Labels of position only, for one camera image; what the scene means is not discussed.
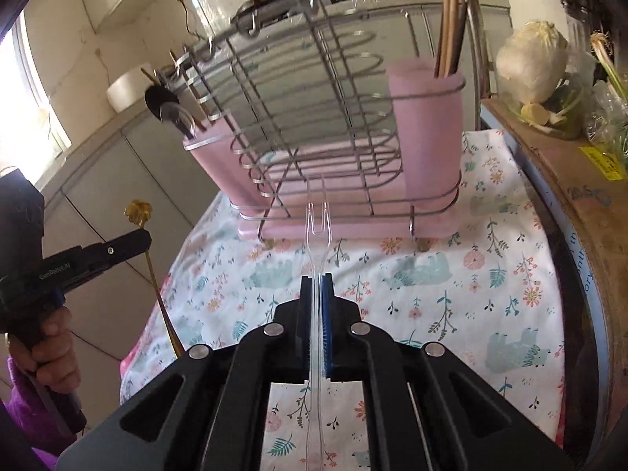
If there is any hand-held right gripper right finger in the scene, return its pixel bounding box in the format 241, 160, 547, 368
321, 276, 575, 471

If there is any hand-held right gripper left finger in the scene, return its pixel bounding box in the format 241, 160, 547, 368
64, 277, 313, 471

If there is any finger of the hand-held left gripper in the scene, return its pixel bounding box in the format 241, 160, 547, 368
73, 230, 153, 286

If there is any golden flower-handled spoon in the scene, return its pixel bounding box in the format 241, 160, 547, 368
124, 199, 186, 356

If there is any clear plastic fork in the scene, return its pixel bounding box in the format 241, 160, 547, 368
304, 175, 330, 471

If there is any metal wire dish rack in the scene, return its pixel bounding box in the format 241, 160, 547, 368
169, 0, 464, 251

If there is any pink wide utensil cup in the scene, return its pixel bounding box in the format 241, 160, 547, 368
183, 110, 276, 212

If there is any clear plastic spoon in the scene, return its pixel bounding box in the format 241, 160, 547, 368
164, 100, 197, 141

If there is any pink round utensil cup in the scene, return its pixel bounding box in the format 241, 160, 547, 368
385, 59, 466, 226

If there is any wooden chopstick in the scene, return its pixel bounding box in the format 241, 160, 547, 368
434, 0, 449, 78
447, 0, 462, 76
452, 0, 468, 75
442, 0, 455, 77

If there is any person's left forearm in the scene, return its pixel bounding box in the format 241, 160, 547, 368
0, 353, 86, 457

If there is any person's left hand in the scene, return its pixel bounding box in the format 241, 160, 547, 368
9, 304, 80, 396

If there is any pink drip tray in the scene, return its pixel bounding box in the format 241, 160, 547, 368
238, 137, 459, 241

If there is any pink cloth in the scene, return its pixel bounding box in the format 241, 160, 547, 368
119, 275, 172, 403

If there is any floral printed cloth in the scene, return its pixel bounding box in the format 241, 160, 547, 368
120, 130, 565, 471

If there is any window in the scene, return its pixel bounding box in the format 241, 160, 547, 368
0, 10, 69, 168

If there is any white round container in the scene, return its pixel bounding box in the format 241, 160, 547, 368
107, 63, 162, 113

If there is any cardboard box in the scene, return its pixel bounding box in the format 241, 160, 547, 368
480, 98, 628, 452

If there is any hanging black pan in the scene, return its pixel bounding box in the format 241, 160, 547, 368
230, 0, 307, 27

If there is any chrome curved pipe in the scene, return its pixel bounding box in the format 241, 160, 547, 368
456, 0, 494, 101

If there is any plastic bag of vegetables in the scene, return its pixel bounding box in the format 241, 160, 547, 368
495, 34, 628, 141

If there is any napa cabbage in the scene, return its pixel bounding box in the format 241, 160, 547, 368
495, 20, 570, 104

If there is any green onion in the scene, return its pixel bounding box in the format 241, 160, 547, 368
589, 31, 628, 104

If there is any dark appliance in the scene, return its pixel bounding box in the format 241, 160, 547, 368
562, 0, 609, 55

